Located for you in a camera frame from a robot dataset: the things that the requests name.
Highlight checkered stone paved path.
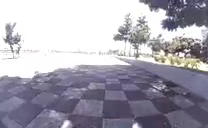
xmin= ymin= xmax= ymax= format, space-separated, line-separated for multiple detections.
xmin=0 ymin=53 xmax=208 ymax=128

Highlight slender tall tree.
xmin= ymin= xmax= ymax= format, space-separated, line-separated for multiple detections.
xmin=129 ymin=15 xmax=152 ymax=59
xmin=112 ymin=13 xmax=134 ymax=57

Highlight robot's own part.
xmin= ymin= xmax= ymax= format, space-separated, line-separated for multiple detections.
xmin=60 ymin=119 xmax=73 ymax=128
xmin=131 ymin=122 xmax=142 ymax=128

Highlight low green hedge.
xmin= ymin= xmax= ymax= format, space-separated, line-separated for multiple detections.
xmin=153 ymin=54 xmax=208 ymax=72

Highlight dark bushy trees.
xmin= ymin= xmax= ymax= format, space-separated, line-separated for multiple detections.
xmin=147 ymin=34 xmax=206 ymax=59

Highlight smooth grey concrete strip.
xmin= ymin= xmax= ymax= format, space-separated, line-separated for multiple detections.
xmin=116 ymin=56 xmax=208 ymax=104

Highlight large overhanging dark tree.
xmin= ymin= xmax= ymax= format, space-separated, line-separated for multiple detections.
xmin=138 ymin=0 xmax=208 ymax=58

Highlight row of small trees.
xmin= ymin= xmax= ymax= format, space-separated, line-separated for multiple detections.
xmin=2 ymin=22 xmax=23 ymax=60

